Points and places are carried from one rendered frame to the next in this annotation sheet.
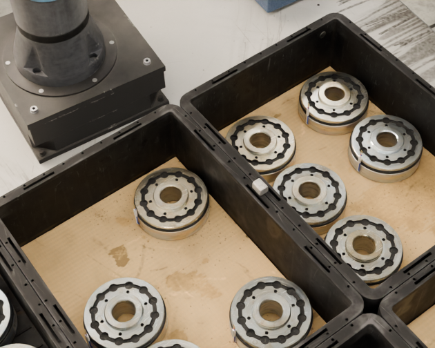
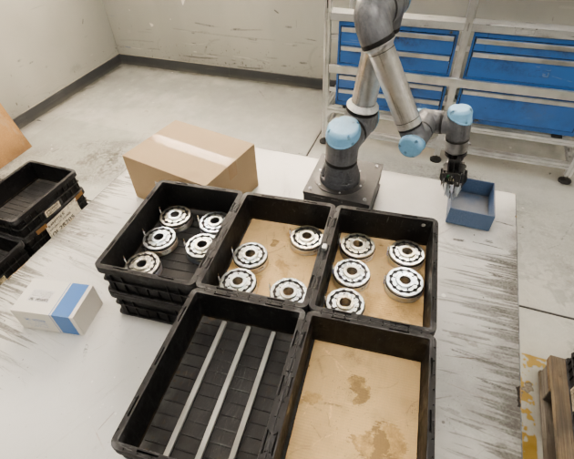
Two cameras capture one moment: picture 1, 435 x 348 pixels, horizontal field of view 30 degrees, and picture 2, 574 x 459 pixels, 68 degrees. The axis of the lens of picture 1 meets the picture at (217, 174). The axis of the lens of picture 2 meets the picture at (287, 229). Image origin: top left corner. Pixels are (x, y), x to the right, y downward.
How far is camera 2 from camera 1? 62 cm
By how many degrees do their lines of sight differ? 35
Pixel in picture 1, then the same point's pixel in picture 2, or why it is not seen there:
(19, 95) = (312, 181)
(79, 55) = (338, 178)
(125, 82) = (349, 200)
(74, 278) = (254, 238)
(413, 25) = (510, 271)
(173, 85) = not seen: hidden behind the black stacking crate
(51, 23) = (332, 158)
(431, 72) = (492, 294)
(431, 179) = (409, 311)
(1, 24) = not seen: hidden behind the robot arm
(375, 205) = (374, 300)
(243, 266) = (303, 277)
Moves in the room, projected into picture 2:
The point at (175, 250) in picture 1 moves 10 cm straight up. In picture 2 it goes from (291, 255) to (290, 231)
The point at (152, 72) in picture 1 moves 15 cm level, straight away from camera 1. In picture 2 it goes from (363, 204) to (386, 184)
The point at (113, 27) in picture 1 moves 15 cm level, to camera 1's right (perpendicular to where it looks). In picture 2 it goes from (367, 182) to (400, 200)
